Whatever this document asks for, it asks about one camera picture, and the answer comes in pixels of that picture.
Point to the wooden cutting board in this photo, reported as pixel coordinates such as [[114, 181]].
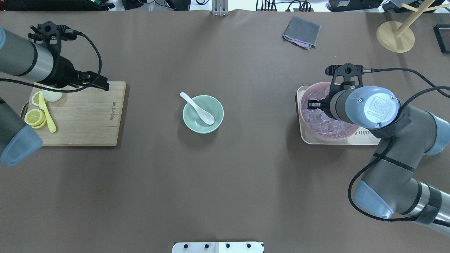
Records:
[[91, 117]]

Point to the grey folded cloth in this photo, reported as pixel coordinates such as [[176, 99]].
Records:
[[302, 32]]

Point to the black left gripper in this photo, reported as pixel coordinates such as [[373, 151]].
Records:
[[63, 75]]

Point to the yellow plastic knife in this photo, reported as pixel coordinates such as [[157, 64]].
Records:
[[42, 105]]

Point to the white ceramic spoon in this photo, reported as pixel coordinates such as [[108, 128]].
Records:
[[205, 116]]

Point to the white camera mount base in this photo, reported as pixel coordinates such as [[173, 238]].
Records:
[[219, 247]]

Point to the lemon slice stack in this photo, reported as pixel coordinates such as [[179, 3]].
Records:
[[35, 118]]

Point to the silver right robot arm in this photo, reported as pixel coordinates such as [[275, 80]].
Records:
[[385, 189]]

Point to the wooden cup tree stand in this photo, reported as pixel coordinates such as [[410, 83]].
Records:
[[398, 37]]

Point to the single lemon slice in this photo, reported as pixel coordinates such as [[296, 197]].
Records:
[[35, 99]]

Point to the pink bowl of ice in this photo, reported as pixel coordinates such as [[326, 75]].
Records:
[[317, 122]]

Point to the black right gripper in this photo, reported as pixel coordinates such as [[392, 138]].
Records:
[[324, 104]]

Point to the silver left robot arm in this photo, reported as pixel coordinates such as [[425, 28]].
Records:
[[38, 59]]

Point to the mint green bowl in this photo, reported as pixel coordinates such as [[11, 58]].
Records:
[[209, 104]]

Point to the cream plastic tray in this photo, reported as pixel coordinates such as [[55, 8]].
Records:
[[361, 137]]

